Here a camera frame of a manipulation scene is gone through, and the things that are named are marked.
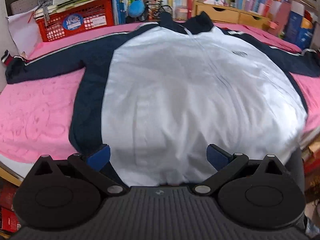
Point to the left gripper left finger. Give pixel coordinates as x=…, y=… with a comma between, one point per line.
x=97, y=169

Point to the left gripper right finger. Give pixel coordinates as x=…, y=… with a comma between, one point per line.
x=227, y=166

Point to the white and navy jacket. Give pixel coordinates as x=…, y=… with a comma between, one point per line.
x=159, y=95

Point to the pink bunny towel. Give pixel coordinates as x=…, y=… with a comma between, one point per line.
x=36, y=115

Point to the wooden drawer organizer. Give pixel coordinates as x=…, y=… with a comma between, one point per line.
x=222, y=14

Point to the blue box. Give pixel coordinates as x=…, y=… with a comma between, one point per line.
x=299, y=30

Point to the red plastic crate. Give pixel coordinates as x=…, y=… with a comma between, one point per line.
x=92, y=15

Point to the blue plush ball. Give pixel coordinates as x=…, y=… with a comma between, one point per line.
x=136, y=9

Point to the miniature bicycle model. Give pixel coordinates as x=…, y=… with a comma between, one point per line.
x=155, y=8

